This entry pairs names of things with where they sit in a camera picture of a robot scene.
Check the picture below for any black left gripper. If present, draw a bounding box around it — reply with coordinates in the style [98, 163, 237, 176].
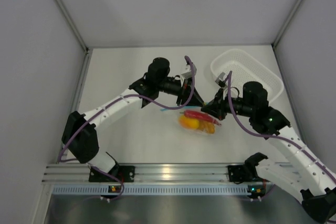
[157, 77, 204, 108]

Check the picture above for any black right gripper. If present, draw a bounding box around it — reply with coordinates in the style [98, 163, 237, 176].
[201, 88, 255, 121]

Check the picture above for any clear zip top bag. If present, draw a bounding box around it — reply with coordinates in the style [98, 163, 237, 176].
[160, 106, 222, 136]

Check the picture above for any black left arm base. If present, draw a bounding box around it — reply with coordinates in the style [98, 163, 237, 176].
[89, 165, 135, 183]

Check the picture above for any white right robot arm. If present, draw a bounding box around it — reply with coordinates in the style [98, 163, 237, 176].
[201, 81, 335, 223]

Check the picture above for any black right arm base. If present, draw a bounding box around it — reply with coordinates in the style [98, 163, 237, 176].
[227, 153, 268, 184]

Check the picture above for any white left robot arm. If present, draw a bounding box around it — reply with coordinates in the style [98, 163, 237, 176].
[61, 56, 204, 182]

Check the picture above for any red fake chili pepper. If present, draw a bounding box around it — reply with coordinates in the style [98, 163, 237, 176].
[183, 110, 221, 126]

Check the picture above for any tan fake ginger root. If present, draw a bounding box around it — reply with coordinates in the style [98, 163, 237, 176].
[197, 121, 215, 134]

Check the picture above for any yellow fake bell pepper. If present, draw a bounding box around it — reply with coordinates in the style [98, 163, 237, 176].
[178, 115, 200, 130]

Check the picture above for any white perforated plastic basket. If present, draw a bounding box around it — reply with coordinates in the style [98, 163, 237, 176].
[210, 48, 284, 103]

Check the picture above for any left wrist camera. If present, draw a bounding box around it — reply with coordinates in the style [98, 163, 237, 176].
[180, 64, 193, 80]

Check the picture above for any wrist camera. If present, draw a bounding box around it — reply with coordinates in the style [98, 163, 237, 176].
[215, 72, 227, 88]
[180, 64, 193, 80]

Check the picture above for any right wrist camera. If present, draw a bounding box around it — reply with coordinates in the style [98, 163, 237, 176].
[215, 72, 227, 88]

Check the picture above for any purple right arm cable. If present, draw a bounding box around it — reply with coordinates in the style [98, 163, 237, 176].
[227, 70, 336, 201]

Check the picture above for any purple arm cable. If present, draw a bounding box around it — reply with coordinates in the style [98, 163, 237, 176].
[57, 55, 198, 201]
[227, 70, 336, 201]

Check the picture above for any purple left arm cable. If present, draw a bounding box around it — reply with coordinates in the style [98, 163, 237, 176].
[57, 55, 198, 201]

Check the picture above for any aluminium mounting rail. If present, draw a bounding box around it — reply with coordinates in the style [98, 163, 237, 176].
[42, 163, 230, 184]

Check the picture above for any perforated cable duct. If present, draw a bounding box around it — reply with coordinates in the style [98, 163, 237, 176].
[52, 184, 265, 196]

